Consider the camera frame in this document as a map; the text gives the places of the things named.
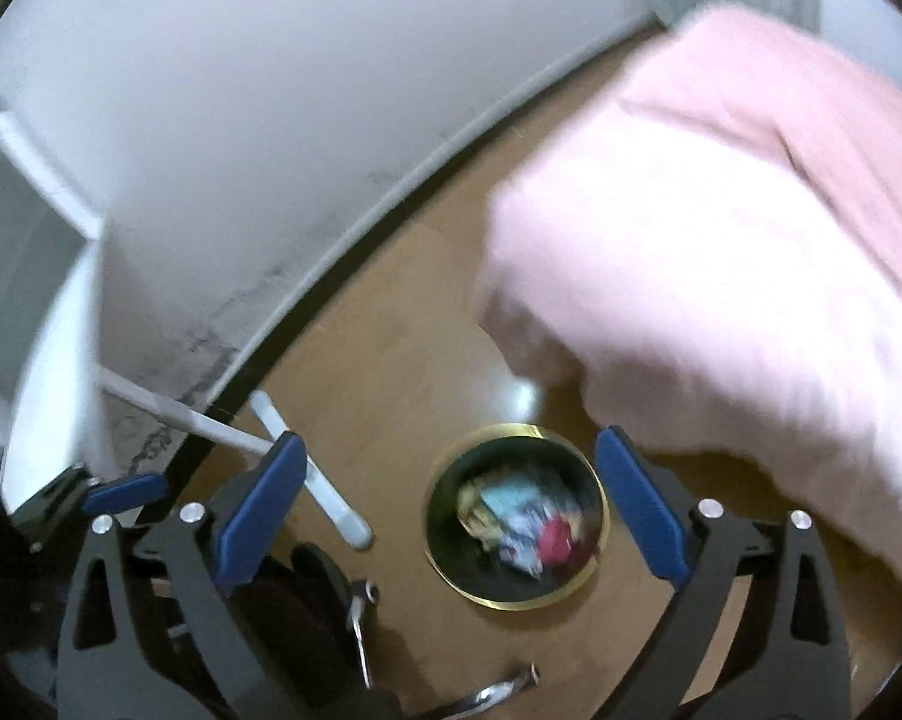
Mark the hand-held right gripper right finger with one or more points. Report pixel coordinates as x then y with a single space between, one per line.
638 510

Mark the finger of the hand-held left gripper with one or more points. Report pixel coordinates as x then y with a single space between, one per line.
125 493

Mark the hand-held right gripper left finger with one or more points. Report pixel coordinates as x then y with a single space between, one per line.
263 510

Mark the black bin with gold rim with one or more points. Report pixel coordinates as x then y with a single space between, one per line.
451 540

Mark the white plastic bar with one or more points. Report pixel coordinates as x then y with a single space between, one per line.
323 487
188 420

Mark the red crumpled wrapper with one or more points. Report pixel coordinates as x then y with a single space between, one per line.
556 541

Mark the white crumpled wrapper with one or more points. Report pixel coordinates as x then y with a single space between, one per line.
520 551

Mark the light blue crumpled paper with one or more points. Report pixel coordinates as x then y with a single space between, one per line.
507 499

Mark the chrome metal bar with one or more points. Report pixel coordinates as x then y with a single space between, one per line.
358 615
488 694

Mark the yellow crumpled wrapper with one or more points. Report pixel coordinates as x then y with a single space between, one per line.
475 516

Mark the pink blanket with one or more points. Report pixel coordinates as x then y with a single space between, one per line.
721 255

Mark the white door frame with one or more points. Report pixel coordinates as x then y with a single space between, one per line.
24 255

